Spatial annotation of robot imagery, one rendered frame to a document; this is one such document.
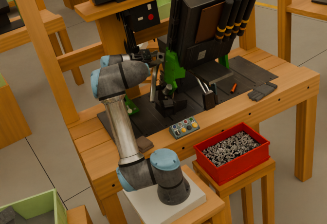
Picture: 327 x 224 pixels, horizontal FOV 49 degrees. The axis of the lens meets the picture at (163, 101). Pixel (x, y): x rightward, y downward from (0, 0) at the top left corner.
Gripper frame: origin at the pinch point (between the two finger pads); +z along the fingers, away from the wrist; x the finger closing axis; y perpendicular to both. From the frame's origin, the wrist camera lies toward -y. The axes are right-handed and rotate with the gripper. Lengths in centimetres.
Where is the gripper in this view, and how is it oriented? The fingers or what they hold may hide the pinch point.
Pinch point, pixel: (160, 58)
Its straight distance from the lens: 209.1
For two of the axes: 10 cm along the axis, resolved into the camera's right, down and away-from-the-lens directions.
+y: 3.4, -3.3, -8.8
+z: 9.0, -1.5, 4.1
